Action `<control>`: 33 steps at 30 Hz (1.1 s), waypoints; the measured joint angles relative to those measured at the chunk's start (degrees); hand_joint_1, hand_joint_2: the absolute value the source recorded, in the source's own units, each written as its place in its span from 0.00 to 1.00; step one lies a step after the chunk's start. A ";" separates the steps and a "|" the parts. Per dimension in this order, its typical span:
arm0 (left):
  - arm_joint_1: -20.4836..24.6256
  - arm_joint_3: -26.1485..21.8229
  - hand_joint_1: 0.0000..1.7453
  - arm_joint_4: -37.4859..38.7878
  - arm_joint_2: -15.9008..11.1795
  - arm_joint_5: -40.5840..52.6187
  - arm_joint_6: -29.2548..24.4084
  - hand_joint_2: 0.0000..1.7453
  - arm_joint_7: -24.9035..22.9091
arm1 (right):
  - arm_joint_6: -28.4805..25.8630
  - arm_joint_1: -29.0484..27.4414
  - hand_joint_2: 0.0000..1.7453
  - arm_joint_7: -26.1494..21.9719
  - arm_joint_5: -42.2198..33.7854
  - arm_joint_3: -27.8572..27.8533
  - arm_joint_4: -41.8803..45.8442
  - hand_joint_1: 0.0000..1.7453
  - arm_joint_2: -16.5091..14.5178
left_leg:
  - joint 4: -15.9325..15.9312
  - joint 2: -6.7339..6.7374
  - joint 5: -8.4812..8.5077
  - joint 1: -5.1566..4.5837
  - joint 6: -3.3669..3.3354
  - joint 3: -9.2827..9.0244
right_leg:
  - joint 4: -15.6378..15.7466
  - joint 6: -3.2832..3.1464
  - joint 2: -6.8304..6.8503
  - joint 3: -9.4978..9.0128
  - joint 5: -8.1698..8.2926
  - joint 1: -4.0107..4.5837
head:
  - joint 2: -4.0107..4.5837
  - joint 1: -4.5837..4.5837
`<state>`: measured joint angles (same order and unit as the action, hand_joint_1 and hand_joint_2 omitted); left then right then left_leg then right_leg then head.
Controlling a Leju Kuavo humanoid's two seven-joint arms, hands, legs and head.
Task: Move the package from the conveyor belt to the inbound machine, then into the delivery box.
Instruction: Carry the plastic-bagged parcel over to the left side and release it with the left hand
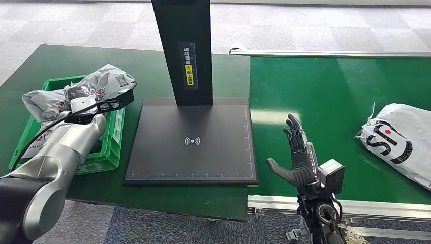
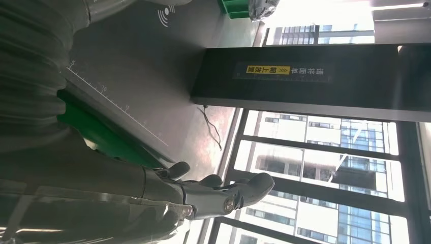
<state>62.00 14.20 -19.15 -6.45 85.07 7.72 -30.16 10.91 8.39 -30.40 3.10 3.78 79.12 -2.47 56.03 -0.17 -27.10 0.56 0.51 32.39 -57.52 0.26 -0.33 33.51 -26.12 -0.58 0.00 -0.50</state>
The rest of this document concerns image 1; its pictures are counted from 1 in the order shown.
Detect black inbound scanner machine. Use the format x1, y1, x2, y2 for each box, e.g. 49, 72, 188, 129
122, 0, 259, 188

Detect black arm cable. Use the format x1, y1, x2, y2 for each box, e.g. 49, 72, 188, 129
12, 102, 100, 171

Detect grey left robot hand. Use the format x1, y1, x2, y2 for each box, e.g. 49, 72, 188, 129
64, 84, 135, 114

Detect green plastic crate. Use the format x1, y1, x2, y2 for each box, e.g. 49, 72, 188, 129
8, 74, 126, 176

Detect grey poly mailer with QR code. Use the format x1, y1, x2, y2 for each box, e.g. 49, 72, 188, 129
65, 64, 137, 102

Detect white mailer with black logo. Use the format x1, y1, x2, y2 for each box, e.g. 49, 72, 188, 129
355, 102, 431, 192

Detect green conveyor belt with aluminium rails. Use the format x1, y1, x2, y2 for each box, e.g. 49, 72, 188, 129
229, 42, 431, 242

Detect crumpled grey poly mailer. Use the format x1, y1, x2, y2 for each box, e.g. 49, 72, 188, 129
21, 88, 73, 123

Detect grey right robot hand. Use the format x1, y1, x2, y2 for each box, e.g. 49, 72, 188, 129
266, 113, 321, 190

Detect white mailer with red text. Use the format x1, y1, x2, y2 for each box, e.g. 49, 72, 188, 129
20, 120, 56, 160

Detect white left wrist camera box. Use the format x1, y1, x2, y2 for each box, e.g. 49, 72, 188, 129
70, 96, 99, 117

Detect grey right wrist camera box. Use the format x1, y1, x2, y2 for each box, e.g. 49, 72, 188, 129
317, 158, 346, 196

